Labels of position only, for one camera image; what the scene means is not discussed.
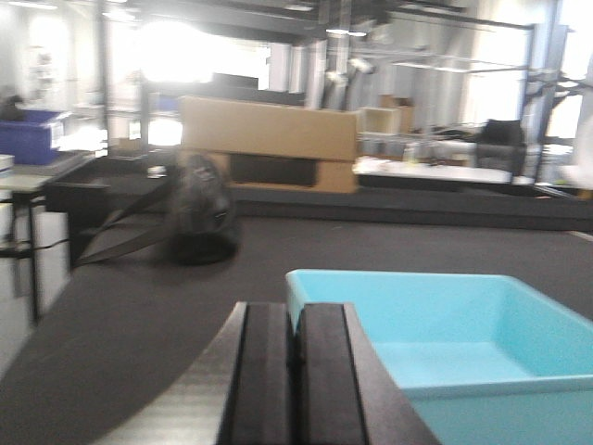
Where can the black conveyor belt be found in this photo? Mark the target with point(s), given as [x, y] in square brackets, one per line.
[118, 334]

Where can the light blue plastic bin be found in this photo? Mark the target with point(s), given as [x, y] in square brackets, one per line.
[483, 358]

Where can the blue crate on table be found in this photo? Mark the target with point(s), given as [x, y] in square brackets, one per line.
[36, 140]

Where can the black backpack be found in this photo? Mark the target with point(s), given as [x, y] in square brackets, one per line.
[200, 226]

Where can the large cardboard box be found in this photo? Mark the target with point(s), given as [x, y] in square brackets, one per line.
[223, 128]

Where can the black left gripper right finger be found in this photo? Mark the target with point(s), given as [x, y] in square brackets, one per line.
[344, 393]

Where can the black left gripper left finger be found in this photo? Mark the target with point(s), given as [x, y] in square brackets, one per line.
[237, 391]

